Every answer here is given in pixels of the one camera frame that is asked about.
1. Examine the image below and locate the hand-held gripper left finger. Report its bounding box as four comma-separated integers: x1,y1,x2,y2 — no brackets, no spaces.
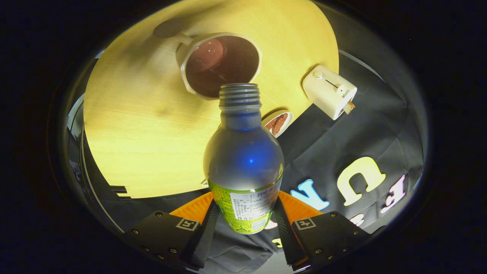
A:
124,191,221,269

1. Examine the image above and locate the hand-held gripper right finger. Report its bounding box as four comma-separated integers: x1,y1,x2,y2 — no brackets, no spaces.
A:
275,190,371,271

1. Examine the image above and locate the silver juice bottle green label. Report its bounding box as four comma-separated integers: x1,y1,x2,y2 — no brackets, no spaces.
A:
203,83,285,235

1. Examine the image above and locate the beige cup with handle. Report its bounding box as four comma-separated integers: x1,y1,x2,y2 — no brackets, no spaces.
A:
153,18,263,101

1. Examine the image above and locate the black backdrop cloth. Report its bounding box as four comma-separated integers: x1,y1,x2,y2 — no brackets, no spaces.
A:
76,4,428,274

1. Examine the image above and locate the wooden table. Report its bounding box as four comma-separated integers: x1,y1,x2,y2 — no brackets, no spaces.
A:
83,0,340,199

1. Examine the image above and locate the white round plate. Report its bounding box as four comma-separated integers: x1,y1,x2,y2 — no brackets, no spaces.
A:
261,110,294,138

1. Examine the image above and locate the cream toaster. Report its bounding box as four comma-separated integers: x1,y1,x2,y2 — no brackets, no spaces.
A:
302,65,358,121

